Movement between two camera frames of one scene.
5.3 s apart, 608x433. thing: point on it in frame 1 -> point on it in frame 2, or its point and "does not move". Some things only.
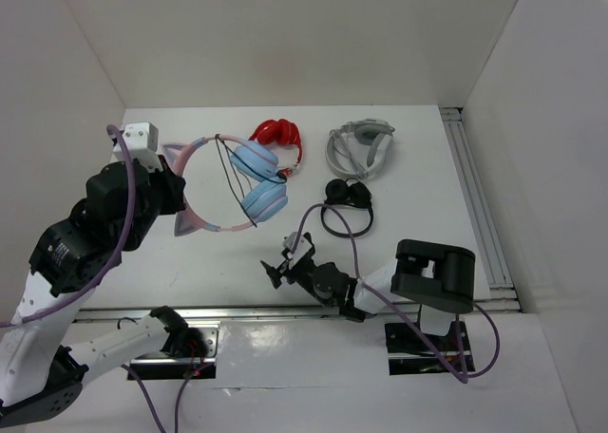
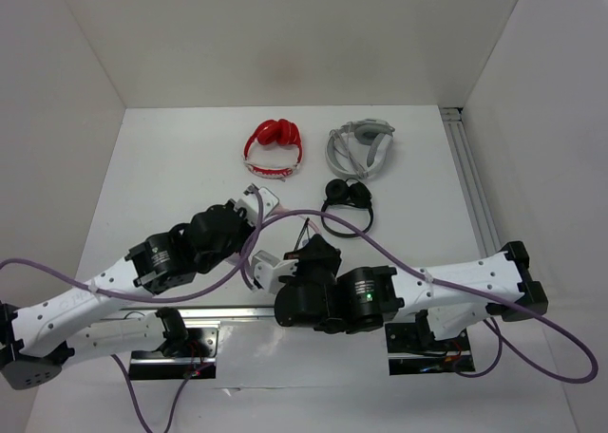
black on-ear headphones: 348,192 does not move
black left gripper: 174,188 -> 249,227
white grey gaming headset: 359,148 does not move
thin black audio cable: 238,178 -> 308,233
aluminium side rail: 501,294 does not move
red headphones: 280,131 does not move
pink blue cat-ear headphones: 264,197 -> 281,210
